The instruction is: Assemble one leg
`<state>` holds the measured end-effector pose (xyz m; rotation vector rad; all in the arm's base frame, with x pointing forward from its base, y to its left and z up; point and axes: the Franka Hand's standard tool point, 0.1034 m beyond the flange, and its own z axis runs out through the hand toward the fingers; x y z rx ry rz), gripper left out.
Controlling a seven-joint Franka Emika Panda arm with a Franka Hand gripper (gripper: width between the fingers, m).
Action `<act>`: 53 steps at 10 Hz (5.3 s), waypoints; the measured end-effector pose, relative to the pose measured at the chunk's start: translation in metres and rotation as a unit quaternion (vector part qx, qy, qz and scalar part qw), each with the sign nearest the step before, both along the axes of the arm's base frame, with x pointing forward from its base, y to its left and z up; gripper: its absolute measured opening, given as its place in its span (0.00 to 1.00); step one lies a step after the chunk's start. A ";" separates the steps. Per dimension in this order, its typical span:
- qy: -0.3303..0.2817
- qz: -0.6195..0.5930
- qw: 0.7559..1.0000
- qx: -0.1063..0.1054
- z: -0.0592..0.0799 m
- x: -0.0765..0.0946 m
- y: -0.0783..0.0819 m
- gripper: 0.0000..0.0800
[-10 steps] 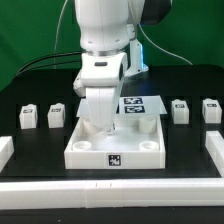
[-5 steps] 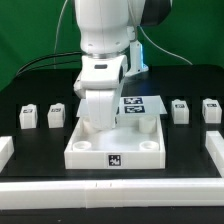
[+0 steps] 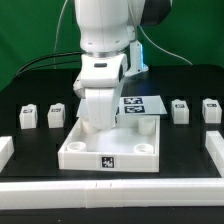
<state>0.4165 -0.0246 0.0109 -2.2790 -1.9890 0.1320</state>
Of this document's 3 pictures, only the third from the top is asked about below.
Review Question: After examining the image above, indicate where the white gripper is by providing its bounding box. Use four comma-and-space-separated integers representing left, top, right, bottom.
85, 87, 122, 129

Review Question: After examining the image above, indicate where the white square tabletop tray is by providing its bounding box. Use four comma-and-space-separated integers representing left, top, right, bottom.
58, 115, 160, 173

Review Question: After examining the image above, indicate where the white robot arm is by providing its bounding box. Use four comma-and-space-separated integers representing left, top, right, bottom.
74, 0, 172, 129

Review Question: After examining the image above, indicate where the white sheet with markers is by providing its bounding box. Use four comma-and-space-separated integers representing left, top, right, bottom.
76, 95, 168, 118

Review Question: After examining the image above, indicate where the thin grey cable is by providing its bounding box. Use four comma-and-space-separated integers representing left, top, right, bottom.
53, 0, 71, 69

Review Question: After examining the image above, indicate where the black thick cable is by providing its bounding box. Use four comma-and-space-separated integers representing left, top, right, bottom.
16, 50, 84, 76

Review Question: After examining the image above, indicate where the white left fence wall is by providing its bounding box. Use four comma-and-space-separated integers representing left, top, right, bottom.
0, 136, 14, 173

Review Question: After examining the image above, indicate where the white fence wall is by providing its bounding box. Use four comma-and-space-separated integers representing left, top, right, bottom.
205, 131, 224, 178
0, 178, 224, 210
0, 136, 14, 173

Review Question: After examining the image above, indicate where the white right fence wall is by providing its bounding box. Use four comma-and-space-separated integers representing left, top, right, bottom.
205, 131, 224, 178

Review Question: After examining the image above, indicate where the white front fence wall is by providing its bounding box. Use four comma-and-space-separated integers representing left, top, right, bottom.
0, 178, 224, 210

